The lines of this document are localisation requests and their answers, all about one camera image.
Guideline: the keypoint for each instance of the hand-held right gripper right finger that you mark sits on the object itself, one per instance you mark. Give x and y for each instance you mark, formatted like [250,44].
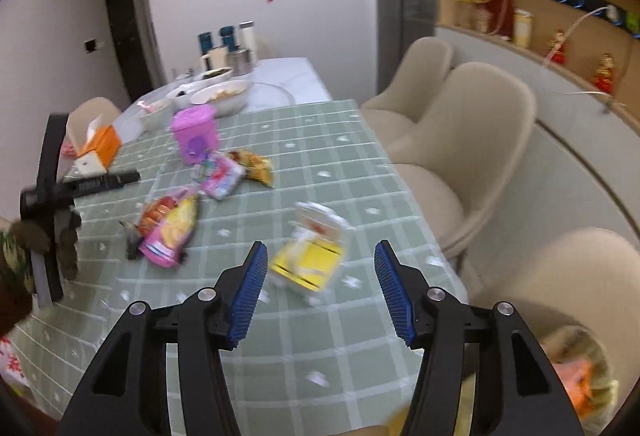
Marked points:
[395,296]

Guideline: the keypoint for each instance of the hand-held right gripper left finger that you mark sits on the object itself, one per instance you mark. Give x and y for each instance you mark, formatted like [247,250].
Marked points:
[247,296]

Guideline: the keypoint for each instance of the glass turntable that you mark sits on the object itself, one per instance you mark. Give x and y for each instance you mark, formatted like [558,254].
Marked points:
[272,94]

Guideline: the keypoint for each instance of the small white bowl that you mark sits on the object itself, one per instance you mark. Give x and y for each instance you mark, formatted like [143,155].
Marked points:
[155,111]

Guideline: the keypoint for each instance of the red gold figurine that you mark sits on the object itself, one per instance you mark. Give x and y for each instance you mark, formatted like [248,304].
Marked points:
[557,49]
[604,76]

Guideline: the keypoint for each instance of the white bowl with dark food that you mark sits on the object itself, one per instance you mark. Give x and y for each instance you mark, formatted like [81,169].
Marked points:
[214,74]

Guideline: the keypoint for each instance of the beige dining chair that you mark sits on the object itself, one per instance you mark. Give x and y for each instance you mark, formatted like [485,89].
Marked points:
[420,71]
[480,126]
[90,116]
[560,276]

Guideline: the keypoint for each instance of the teal thermos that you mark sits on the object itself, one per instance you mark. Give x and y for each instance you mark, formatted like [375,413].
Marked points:
[227,36]

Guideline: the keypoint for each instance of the white yellow cup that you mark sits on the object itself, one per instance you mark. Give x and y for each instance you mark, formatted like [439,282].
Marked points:
[522,29]

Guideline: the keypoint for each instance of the orange snack packet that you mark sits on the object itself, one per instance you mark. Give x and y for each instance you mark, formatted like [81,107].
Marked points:
[155,213]

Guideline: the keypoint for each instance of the white yellow toothpick dispenser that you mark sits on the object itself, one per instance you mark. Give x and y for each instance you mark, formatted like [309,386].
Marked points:
[310,256]

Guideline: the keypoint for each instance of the steel cup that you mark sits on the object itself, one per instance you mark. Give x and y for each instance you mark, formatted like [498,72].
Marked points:
[241,61]

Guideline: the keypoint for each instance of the orange white tissue box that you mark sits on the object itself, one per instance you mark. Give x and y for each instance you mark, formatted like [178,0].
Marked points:
[97,146]

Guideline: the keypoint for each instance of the wall switch panel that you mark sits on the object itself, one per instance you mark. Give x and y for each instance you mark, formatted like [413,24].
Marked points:
[90,45]

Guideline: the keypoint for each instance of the dark door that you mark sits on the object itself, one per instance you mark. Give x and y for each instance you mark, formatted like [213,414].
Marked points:
[127,46]

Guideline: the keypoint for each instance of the white charger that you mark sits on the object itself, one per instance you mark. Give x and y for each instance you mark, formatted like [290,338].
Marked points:
[612,13]

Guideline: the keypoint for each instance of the yellow pink snack packet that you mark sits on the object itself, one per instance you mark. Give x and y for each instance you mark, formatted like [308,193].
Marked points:
[172,231]

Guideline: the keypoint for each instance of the pink plastic container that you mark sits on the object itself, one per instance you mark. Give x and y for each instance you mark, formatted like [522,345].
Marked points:
[196,134]

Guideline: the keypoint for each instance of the person's left hand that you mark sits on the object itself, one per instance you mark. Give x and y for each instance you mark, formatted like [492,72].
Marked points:
[67,246]

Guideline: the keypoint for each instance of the flower in red bag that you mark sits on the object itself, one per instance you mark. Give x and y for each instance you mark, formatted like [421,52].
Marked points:
[495,11]

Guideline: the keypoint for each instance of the dark green thermos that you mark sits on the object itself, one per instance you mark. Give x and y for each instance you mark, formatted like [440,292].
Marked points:
[205,41]

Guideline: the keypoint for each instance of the large white bowl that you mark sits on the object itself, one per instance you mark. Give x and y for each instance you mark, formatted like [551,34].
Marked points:
[222,99]

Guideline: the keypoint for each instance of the clear plastic jar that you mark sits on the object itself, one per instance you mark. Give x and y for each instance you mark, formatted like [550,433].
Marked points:
[465,14]

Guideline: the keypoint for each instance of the green charger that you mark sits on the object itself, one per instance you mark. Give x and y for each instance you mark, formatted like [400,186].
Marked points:
[633,20]

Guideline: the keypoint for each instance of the dark glass cabinet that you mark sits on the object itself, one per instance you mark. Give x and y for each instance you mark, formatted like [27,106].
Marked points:
[405,6]

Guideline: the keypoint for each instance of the dark crumpled wrapper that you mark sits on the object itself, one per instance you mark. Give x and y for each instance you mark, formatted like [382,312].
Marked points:
[132,241]

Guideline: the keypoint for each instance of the orange carton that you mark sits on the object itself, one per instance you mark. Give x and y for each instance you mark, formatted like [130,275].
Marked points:
[580,381]

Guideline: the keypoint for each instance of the green checked tablecloth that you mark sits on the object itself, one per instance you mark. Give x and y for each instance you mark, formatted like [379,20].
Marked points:
[310,366]

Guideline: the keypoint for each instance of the gold red snack packet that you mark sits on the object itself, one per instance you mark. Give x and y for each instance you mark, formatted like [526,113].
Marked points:
[255,166]

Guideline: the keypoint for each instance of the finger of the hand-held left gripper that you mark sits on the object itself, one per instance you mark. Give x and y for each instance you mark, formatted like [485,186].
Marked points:
[107,181]

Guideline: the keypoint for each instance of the pink bag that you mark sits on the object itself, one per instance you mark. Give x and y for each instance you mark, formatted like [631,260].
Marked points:
[10,361]

